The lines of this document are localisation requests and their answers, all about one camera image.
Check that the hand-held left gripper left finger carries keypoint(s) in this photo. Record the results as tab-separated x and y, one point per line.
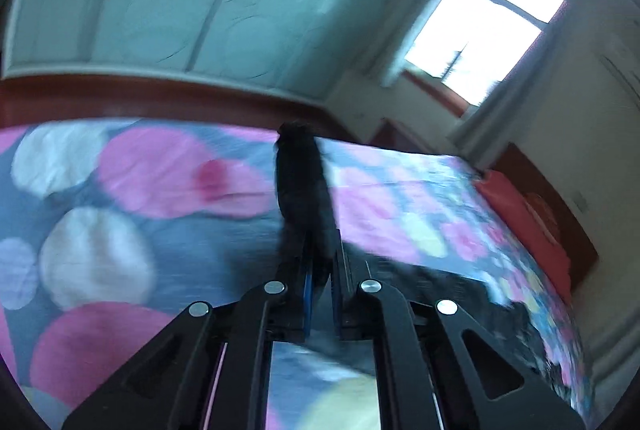
308	297

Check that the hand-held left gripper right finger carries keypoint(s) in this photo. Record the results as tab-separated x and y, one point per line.
336	295

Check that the black puffer jacket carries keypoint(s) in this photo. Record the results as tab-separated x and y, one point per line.
300	180

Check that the polka dot bed sheet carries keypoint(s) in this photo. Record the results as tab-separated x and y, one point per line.
130	220

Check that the red pillow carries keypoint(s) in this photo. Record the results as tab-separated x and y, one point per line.
520	220

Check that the dark wooden headboard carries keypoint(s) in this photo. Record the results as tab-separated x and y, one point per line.
150	95

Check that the window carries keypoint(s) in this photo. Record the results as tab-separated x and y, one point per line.
480	25

